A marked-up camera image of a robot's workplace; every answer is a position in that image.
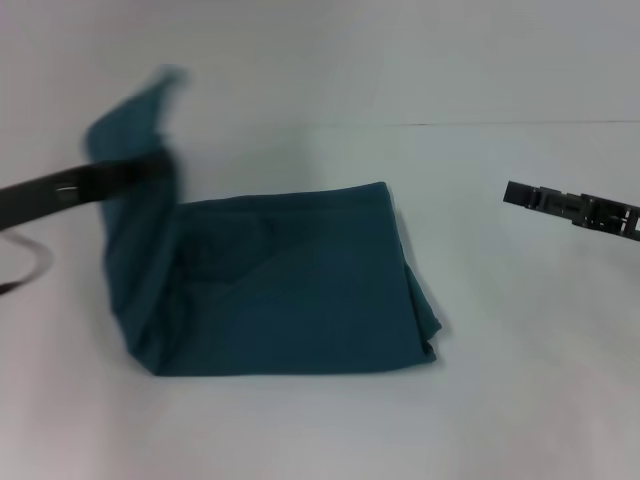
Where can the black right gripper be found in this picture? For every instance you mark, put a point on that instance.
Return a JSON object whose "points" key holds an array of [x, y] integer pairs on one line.
{"points": [[612, 216]]}

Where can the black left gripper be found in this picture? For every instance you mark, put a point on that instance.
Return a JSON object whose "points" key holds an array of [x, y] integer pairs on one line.
{"points": [[40, 197]]}

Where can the teal blue t-shirt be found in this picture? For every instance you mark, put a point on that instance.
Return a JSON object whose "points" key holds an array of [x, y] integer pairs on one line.
{"points": [[260, 280]]}

